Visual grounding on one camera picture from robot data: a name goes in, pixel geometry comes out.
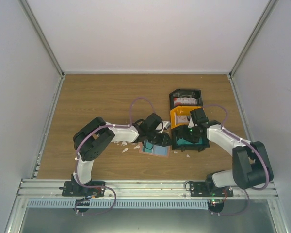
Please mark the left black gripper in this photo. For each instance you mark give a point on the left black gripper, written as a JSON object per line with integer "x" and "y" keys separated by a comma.
{"x": 164, "y": 140}

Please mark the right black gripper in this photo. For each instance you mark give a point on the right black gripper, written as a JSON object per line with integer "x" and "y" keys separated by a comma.
{"x": 182, "y": 133}

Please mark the teal credit card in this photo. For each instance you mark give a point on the teal credit card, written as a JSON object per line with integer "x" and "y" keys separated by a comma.
{"x": 147, "y": 147}

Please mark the white red card orange bin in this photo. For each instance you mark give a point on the white red card orange bin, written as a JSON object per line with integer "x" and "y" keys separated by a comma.
{"x": 181, "y": 119}

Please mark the pink clear card holder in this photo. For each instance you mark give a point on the pink clear card holder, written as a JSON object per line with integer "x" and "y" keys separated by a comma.
{"x": 159, "y": 151}

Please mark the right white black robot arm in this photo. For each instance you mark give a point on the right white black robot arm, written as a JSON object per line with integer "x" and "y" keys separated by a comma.
{"x": 251, "y": 167}

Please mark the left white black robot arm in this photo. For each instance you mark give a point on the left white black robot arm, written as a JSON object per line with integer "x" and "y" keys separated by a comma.
{"x": 92, "y": 140}

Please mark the teal card stack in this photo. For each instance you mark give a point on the teal card stack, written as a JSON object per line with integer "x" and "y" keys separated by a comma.
{"x": 181, "y": 141}

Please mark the white red cards far bin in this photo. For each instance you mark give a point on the white red cards far bin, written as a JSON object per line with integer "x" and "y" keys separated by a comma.
{"x": 185, "y": 101}

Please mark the black bin near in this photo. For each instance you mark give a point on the black bin near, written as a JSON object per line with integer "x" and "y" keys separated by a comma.
{"x": 178, "y": 133}

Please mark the black bin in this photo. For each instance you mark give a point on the black bin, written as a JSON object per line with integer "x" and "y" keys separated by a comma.
{"x": 178, "y": 133}
{"x": 194, "y": 93}

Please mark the orange bin middle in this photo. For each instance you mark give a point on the orange bin middle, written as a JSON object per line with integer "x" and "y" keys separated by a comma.
{"x": 181, "y": 110}

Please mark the white paper scraps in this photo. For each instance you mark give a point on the white paper scraps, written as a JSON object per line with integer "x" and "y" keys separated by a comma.
{"x": 136, "y": 147}

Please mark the black bin far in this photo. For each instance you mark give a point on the black bin far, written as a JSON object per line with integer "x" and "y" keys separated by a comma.
{"x": 194, "y": 93}

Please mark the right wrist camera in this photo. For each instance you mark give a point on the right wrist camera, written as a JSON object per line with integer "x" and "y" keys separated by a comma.
{"x": 191, "y": 123}

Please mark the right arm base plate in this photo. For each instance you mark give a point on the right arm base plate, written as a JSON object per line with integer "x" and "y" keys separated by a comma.
{"x": 201, "y": 189}

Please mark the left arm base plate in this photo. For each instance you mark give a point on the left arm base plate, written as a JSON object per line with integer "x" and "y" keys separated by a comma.
{"x": 72, "y": 189}

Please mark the grey slotted cable duct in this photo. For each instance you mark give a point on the grey slotted cable duct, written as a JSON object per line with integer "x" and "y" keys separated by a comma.
{"x": 123, "y": 204}

